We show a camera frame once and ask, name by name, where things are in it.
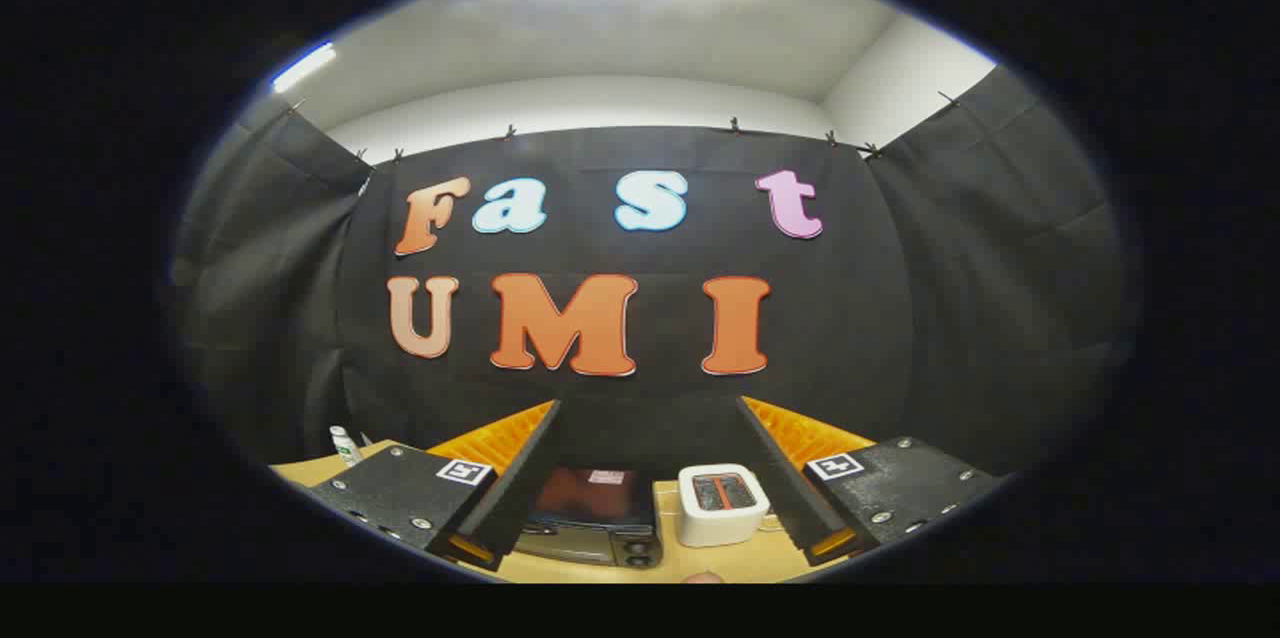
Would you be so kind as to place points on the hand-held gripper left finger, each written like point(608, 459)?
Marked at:
point(520, 488)

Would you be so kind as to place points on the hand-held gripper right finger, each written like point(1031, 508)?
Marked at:
point(785, 488)

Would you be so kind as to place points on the black toaster oven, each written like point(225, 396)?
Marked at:
point(595, 508)

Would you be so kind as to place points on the white pop-up toaster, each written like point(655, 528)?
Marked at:
point(722, 518)

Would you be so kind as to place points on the white bottle with green label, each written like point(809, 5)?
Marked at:
point(345, 446)

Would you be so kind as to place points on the ceiling light panel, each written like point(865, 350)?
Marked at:
point(303, 66)

